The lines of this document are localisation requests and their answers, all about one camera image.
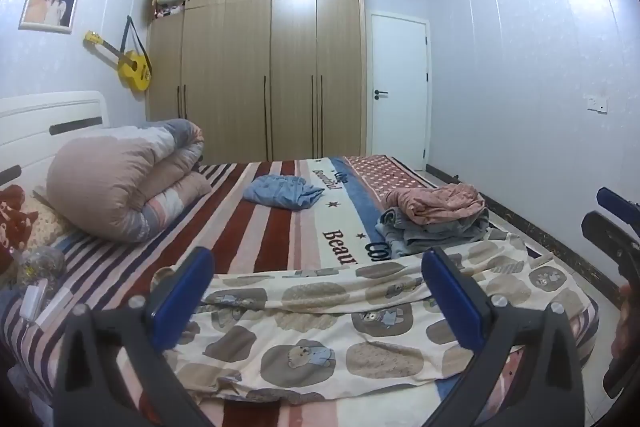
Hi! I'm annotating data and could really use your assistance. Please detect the stack of grey clothes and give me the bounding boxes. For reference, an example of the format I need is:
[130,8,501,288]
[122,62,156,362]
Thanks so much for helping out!
[375,207,491,259]

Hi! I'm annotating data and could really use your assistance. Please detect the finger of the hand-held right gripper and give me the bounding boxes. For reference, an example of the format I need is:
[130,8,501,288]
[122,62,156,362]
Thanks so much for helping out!
[581,210,640,274]
[596,187,640,228]

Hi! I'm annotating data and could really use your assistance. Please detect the framed photo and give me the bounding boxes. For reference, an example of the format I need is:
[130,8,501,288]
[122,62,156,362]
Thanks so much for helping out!
[19,0,81,34]

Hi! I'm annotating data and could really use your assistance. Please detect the yellow guitar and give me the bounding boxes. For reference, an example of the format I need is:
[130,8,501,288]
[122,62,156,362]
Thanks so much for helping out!
[83,16,153,94]

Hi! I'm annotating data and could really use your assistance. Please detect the pink checked garment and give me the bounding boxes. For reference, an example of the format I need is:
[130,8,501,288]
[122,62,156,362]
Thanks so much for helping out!
[382,183,488,225]

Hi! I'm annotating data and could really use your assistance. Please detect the wooden wardrobe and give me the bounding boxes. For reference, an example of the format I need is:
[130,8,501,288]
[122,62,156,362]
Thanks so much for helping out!
[146,0,368,165]

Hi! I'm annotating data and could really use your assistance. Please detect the floral pillow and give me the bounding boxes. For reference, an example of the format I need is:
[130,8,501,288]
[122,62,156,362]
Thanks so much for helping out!
[0,194,73,273]

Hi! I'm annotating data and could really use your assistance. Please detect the rolled pink grey quilt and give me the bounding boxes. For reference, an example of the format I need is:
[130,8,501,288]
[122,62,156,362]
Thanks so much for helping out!
[46,118,213,243]

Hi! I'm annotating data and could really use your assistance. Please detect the clear plastic bag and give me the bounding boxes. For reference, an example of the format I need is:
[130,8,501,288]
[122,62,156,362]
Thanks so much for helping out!
[17,246,67,292]

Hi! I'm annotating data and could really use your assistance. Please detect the white door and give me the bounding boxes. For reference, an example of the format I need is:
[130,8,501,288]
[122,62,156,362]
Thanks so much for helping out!
[370,12,431,170]

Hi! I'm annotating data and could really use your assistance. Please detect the blue crumpled cloth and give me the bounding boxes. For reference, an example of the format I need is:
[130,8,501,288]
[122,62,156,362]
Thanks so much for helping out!
[242,174,326,211]

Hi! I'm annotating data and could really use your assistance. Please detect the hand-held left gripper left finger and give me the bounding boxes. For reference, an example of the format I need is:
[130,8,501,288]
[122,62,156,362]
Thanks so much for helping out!
[52,246,216,427]

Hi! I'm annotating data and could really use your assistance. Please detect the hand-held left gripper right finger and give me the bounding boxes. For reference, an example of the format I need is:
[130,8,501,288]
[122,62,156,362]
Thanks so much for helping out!
[421,247,586,427]

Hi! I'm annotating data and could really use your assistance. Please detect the white charger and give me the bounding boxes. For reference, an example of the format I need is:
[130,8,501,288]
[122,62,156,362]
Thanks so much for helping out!
[21,279,75,329]

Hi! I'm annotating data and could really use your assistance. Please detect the white bed headboard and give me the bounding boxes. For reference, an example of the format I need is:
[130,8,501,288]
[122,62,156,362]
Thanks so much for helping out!
[0,91,111,188]

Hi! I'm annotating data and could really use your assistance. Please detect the bear print pants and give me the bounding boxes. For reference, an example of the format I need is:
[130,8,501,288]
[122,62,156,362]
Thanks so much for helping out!
[165,237,576,405]

